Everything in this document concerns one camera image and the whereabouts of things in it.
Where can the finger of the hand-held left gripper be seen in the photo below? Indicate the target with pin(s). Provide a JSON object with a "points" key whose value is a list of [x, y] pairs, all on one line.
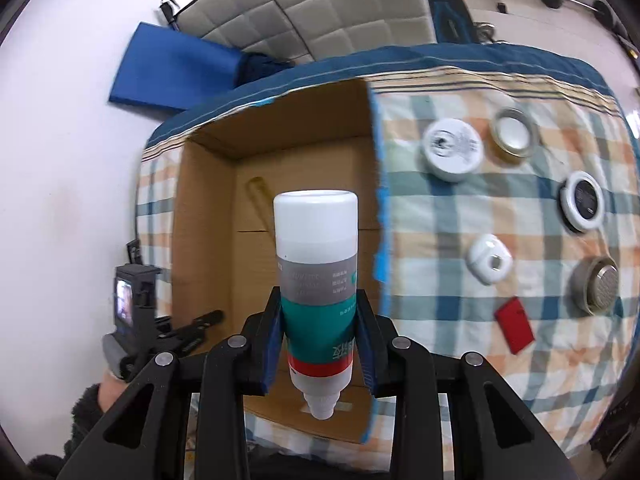
{"points": [[195, 330]]}

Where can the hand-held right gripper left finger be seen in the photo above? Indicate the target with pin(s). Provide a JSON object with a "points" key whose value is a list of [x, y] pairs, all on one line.
{"points": [[274, 345]]}

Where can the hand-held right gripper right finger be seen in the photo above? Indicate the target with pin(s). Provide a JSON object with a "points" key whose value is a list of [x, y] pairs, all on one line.
{"points": [[364, 345]]}

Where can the white and teal spray bottle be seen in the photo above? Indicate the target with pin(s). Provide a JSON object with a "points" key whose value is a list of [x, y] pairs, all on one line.
{"points": [[315, 260]]}

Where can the cardboard box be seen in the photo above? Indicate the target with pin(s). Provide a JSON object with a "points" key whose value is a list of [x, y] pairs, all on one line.
{"points": [[210, 210]]}

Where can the white round jar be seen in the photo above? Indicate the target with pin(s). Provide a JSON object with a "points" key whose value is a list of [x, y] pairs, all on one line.
{"points": [[452, 150]]}

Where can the round metal strainer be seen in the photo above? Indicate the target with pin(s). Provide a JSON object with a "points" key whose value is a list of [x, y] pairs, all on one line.
{"points": [[597, 285]]}

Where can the metal lid with white liner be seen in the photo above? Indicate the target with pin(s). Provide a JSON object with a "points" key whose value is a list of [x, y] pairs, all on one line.
{"points": [[515, 135]]}

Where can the white jar with black top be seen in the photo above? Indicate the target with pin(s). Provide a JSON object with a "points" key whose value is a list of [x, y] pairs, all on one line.
{"points": [[582, 201]]}

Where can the person's left hand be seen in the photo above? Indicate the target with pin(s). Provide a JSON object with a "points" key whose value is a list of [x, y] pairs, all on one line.
{"points": [[112, 395]]}

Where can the plaid blanket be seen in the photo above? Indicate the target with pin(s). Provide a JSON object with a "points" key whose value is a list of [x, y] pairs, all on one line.
{"points": [[440, 310]]}

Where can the amber glass pump bottle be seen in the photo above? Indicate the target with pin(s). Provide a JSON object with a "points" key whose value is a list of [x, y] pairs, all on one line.
{"points": [[257, 197]]}

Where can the small white case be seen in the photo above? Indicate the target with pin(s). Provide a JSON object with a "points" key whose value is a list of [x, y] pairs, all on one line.
{"points": [[485, 255]]}

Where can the small red box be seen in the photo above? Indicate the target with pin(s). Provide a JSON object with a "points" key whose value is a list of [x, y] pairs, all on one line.
{"points": [[514, 324]]}

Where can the blue mat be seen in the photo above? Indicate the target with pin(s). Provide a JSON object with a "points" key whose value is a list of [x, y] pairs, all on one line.
{"points": [[170, 72]]}

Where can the grey quilted cushion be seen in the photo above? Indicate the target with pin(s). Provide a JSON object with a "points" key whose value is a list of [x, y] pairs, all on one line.
{"points": [[350, 5], [235, 15]]}

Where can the dark blue cloth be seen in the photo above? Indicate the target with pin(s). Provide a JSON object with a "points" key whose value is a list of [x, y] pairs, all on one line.
{"points": [[445, 5]]}

